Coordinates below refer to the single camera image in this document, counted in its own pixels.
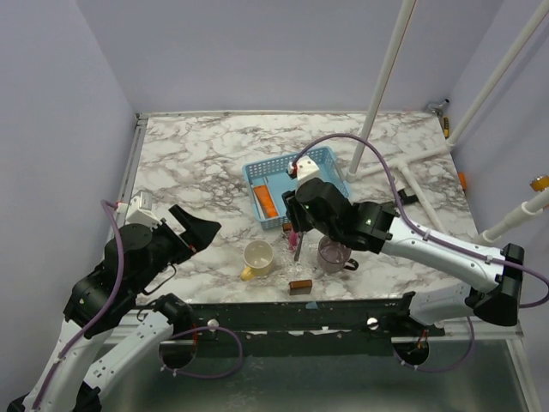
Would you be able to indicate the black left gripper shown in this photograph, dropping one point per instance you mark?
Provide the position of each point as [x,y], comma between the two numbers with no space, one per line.
[199,234]

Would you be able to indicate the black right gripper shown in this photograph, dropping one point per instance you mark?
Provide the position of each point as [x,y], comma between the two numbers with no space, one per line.
[298,222]

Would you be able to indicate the grey toothbrush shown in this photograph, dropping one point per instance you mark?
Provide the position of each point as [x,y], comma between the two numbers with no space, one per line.
[300,239]

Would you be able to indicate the mauve mug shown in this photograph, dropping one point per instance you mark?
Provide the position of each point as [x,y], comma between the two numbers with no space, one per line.
[333,257]

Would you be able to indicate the yellow mug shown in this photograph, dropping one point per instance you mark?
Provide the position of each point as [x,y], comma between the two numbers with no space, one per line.
[258,260]

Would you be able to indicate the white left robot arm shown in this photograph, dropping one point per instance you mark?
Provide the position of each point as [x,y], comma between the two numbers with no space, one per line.
[75,377]

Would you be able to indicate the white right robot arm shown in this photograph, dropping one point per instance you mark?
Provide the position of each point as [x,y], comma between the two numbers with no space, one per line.
[490,279]

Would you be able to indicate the light blue perforated basket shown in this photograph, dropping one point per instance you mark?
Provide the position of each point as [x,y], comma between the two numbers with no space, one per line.
[279,182]

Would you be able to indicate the orange yellow clamp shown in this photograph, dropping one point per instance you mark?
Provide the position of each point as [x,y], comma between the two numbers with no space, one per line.
[540,183]

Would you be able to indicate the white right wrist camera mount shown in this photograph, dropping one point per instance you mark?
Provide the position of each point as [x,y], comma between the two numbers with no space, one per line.
[303,170]

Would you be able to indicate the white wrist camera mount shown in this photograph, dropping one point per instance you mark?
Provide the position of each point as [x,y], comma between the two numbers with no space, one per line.
[303,170]
[138,210]

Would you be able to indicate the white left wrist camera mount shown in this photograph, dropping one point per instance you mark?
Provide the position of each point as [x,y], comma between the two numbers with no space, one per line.
[138,210]

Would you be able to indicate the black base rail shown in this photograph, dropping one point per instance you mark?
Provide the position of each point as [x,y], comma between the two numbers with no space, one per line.
[299,328]

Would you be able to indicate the white pvc pipe frame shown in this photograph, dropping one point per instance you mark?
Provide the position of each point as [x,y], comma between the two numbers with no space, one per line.
[455,184]

